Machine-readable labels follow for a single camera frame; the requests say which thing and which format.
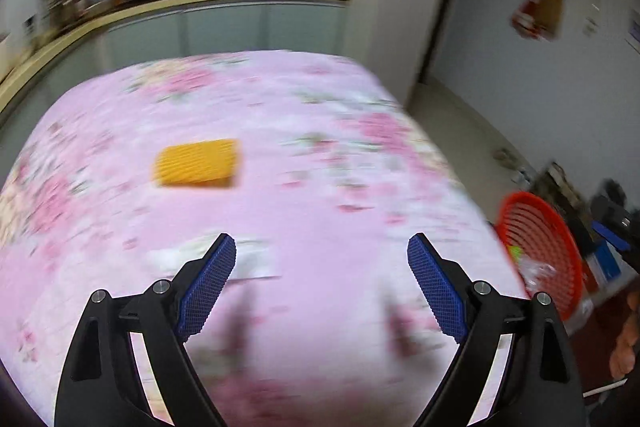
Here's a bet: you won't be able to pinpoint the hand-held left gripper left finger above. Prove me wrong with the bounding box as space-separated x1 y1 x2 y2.
54 233 237 427

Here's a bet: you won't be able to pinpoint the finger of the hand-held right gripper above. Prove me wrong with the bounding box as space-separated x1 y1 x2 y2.
591 194 640 253

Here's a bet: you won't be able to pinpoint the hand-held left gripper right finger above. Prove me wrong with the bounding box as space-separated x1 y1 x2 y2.
407 233 586 427

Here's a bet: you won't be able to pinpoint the white paper packet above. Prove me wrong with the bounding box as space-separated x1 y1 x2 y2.
150 234 279 281

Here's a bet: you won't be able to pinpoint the red plastic basket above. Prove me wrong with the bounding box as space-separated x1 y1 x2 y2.
495 192 585 323

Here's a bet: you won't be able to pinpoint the clear plastic bag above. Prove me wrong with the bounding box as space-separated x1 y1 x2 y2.
520 256 557 289

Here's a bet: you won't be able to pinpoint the yellow foam fruit net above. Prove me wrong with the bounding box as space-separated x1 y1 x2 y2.
152 138 242 189

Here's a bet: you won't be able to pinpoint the person's right hand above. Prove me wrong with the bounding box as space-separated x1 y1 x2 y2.
610 292 640 380

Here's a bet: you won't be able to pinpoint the shoe rack with shoes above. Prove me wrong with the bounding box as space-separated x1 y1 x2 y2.
540 162 592 219

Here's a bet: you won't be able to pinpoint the pink floral blanket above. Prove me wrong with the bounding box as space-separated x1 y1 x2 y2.
0 49 532 427

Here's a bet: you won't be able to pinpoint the brown hanging paper bag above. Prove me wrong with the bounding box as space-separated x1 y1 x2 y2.
535 0 564 40

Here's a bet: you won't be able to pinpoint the pale green base cabinets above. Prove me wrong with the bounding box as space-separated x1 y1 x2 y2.
97 0 351 74

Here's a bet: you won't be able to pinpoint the beige kitchen countertop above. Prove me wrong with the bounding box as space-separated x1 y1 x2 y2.
0 0 352 108

